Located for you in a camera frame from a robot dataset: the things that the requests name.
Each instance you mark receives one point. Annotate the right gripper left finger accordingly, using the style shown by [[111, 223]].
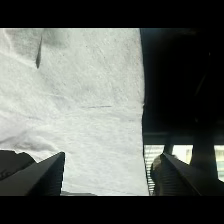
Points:
[[40, 180]]

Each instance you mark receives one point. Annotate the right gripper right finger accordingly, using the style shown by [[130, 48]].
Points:
[[186, 181]]

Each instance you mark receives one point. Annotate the grey T-shirt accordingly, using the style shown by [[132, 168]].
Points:
[[83, 100]]

